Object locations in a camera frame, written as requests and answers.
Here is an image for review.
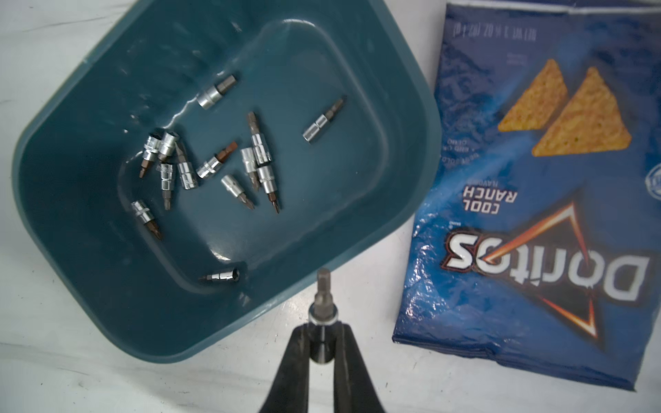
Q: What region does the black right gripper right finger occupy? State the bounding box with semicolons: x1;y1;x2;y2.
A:
333;323;385;413

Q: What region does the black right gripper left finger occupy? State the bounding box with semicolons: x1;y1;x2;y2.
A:
260;324;311;413

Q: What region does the silver screwdriver bit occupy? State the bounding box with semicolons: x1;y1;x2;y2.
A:
247;112;272;166
131;201;163;240
159;163;174;211
221;174;255;210
158;131;179;163
240;147;261;191
197;75;238;109
308;268;338;364
200;268;240;283
258;165;280;213
302;97;345;143
139;134;162;179
176;143;198;190
196;141;238;180

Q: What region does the teal plastic storage box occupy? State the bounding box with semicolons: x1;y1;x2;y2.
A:
11;1;441;363

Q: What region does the blue Doritos chip bag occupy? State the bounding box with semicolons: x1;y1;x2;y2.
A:
392;1;660;391

